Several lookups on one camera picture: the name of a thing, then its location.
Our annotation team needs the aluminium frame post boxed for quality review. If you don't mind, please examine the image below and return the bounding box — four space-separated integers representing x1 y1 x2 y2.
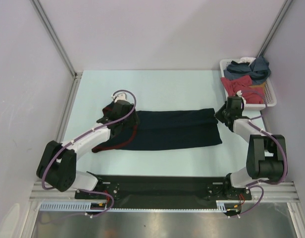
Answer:
257 0 295 57
29 0 82 79

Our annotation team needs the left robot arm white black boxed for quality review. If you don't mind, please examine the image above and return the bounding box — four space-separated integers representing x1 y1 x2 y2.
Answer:
37 100 139 198

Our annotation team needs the right aluminium frame post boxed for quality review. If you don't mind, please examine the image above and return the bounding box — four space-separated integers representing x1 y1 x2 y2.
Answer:
257 0 295 57

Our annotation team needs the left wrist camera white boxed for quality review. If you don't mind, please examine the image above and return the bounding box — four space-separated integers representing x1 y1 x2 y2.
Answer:
112 92 127 102

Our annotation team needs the white plastic laundry basket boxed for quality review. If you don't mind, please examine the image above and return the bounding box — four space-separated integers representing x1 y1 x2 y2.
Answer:
219 59 277 111

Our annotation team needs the white cloth in basket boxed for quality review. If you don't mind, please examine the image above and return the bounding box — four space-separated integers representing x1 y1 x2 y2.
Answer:
238 57 256 64

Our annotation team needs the navy jersey tank top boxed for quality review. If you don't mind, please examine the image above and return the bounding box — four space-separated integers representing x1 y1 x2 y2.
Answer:
92 108 222 153

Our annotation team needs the left aluminium frame post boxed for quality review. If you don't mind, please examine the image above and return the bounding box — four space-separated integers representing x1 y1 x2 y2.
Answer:
29 0 82 79

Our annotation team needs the red tank top in basket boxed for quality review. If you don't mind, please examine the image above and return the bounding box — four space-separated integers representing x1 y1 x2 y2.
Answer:
220 75 265 104

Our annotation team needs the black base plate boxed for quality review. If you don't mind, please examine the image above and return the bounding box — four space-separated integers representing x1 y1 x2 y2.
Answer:
75 175 252 205

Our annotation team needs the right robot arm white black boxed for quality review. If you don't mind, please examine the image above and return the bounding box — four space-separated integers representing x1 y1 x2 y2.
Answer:
215 96 288 199

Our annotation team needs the aluminium rail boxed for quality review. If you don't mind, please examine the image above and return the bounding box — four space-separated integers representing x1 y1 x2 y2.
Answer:
28 180 301 203

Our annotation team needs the blue-grey tank top in basket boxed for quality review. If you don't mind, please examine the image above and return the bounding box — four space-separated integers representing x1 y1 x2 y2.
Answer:
223 56 271 86

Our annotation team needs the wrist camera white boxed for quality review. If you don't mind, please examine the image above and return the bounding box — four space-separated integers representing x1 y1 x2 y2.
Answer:
236 90 247 105
112 92 127 102

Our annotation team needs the white slotted cable duct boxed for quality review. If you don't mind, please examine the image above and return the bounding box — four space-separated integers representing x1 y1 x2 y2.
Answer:
39 201 242 213

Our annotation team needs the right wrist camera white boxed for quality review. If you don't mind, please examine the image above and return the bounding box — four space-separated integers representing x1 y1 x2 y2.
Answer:
236 90 247 105

